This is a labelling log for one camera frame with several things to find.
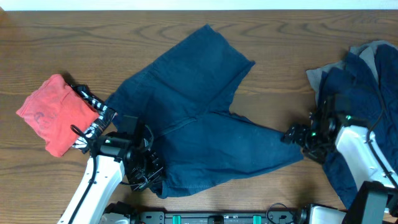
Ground dark blue denim shorts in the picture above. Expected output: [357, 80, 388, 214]
[106, 26, 303, 198]

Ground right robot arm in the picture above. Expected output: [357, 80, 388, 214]
[282, 113, 397, 223]

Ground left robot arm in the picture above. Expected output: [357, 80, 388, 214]
[58, 132, 164, 223]

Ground dark blue garment pile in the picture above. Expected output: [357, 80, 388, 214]
[317, 43, 398, 210]

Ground black white patterned garment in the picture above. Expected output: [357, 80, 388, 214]
[71, 85, 117, 154]

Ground grey garment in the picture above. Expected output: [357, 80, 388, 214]
[305, 40, 397, 105]

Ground red folded garment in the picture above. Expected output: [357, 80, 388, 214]
[16, 74, 99, 157]

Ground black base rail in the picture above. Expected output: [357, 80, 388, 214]
[102, 210, 352, 224]

